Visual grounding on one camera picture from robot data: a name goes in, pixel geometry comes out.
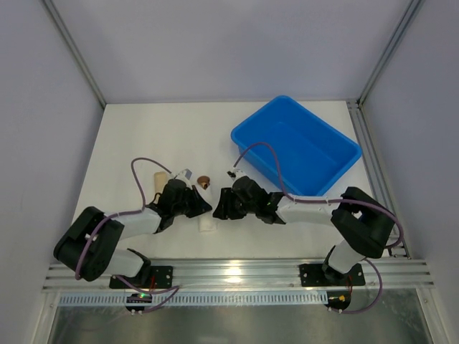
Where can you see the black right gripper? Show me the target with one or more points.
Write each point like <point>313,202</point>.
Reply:
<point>232,202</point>

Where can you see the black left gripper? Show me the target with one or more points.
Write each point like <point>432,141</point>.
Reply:
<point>191,201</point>

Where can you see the copper spoon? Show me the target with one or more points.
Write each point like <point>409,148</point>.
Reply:
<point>203,181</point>

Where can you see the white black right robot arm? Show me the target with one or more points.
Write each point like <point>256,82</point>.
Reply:
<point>364,224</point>

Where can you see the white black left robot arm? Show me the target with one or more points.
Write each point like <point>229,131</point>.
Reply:
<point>89,246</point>

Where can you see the beige utensil holder case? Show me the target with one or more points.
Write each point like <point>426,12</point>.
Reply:
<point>160,180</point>

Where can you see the blue plastic bin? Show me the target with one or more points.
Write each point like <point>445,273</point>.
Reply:
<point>312,154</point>

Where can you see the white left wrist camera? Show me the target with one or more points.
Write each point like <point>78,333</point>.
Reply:
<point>183,175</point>

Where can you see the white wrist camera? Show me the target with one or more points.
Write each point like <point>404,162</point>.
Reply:
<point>236,173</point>
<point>183,175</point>

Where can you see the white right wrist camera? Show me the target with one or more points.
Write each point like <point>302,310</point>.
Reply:
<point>236,173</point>

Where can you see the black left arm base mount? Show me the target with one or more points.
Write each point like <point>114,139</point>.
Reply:
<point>154,277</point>

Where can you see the white slotted cable duct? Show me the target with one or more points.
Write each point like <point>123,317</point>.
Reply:
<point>194,298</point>

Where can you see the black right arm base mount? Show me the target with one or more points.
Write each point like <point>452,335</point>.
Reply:
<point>316,275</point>

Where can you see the aluminium front rail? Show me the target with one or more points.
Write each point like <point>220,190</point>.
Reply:
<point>244,274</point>

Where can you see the aluminium frame post left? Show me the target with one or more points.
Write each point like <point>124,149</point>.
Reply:
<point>66,36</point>

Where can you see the aluminium frame post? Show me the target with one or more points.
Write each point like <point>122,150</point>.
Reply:
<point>66,36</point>
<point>401,29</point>

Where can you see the aluminium frame post right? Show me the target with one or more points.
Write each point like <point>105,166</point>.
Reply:
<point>401,29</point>

